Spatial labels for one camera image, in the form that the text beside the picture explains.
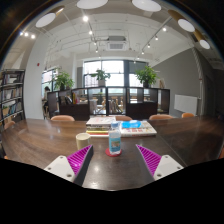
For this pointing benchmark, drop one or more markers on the white wall radiator panel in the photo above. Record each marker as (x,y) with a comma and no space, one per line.
(186,104)

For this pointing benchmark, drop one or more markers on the round ceiling lamp centre-right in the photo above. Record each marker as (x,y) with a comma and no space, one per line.
(147,5)

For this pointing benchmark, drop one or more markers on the middle potted green plant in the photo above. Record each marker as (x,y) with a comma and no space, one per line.
(101,76)

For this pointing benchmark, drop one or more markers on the left potted green plant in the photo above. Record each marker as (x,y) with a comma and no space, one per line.
(63,80)

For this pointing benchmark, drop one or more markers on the potted green plant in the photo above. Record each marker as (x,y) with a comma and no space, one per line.
(147,76)
(63,80)
(101,76)

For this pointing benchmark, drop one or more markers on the seated person in background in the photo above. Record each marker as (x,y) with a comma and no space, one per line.
(45,99)

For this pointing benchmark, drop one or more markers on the orange chair centre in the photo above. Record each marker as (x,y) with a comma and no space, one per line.
(123,118)

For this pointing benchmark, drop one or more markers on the round ceiling lamp centre-left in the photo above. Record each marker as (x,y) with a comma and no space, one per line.
(91,4)

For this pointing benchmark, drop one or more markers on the orange chair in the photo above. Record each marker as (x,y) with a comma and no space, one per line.
(187,115)
(62,118)
(123,118)
(160,117)

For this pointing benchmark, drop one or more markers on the orange chair far right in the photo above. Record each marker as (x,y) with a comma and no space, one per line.
(187,115)

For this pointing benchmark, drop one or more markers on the dark low shelf divider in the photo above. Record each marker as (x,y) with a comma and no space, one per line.
(82,103)

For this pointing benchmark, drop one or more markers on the orange chair far left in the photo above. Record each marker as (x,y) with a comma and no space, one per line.
(62,118)

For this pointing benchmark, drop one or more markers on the right potted green plant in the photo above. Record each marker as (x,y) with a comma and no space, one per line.
(147,76)

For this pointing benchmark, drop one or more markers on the red round coaster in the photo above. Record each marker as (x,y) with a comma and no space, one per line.
(107,152)

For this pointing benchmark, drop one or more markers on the ceiling air conditioner unit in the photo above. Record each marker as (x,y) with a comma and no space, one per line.
(116,43)

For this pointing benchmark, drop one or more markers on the tall bookshelf at left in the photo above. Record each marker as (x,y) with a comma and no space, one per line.
(11,96)

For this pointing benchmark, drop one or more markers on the round ceiling lamp far right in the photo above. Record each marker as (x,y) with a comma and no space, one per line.
(202,41)

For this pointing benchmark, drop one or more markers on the stack of books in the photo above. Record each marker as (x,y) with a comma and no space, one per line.
(99,126)

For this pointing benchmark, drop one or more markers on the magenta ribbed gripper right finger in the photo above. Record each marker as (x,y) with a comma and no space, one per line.
(157,165)

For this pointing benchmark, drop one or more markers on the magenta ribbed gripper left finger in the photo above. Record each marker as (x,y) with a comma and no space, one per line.
(73,167)

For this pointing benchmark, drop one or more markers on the clear water bottle blue cap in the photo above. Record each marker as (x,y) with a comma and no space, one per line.
(115,139)

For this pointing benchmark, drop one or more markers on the round ceiling lamp left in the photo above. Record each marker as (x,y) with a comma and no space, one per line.
(49,17)

